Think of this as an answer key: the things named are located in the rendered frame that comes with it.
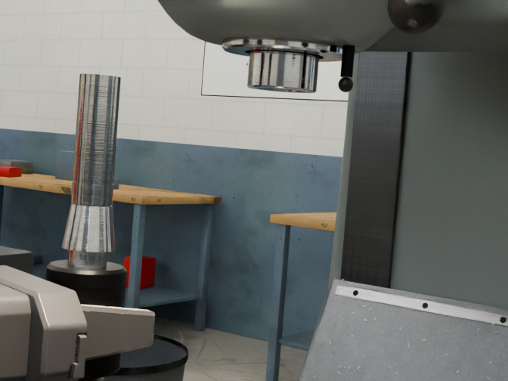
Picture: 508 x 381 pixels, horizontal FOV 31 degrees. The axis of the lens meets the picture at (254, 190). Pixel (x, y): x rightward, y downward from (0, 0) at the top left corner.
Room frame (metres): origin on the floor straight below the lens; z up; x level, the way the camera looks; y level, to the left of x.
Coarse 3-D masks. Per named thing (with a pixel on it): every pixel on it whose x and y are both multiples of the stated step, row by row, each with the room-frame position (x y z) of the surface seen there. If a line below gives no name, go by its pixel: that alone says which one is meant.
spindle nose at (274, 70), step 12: (252, 60) 0.61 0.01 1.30; (264, 60) 0.60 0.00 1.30; (276, 60) 0.60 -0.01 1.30; (288, 60) 0.60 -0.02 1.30; (300, 60) 0.60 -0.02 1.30; (312, 60) 0.61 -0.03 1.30; (252, 72) 0.61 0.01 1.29; (264, 72) 0.60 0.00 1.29; (276, 72) 0.60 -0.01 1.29; (288, 72) 0.60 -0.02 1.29; (300, 72) 0.60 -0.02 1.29; (312, 72) 0.61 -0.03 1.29; (252, 84) 0.61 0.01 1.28; (264, 84) 0.60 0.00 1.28; (276, 84) 0.60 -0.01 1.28; (288, 84) 0.60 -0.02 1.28; (300, 84) 0.60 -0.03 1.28; (312, 84) 0.61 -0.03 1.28
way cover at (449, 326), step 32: (352, 288) 0.99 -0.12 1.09; (384, 288) 0.97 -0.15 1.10; (320, 320) 0.99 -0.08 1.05; (352, 320) 0.97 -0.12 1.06; (384, 320) 0.95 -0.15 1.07; (416, 320) 0.94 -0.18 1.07; (448, 320) 0.92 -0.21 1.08; (480, 320) 0.90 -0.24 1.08; (320, 352) 0.97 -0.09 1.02; (352, 352) 0.95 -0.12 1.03; (384, 352) 0.94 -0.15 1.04; (416, 352) 0.92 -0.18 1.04; (448, 352) 0.90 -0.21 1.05; (480, 352) 0.89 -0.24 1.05
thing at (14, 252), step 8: (0, 248) 0.85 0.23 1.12; (8, 248) 0.85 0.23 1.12; (0, 256) 0.81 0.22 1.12; (8, 256) 0.82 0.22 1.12; (16, 256) 0.83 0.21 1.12; (24, 256) 0.84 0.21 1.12; (32, 256) 0.84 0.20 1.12; (0, 264) 0.81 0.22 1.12; (8, 264) 0.82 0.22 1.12; (16, 264) 0.83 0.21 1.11; (24, 264) 0.84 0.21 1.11; (32, 264) 0.85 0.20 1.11; (32, 272) 0.85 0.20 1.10
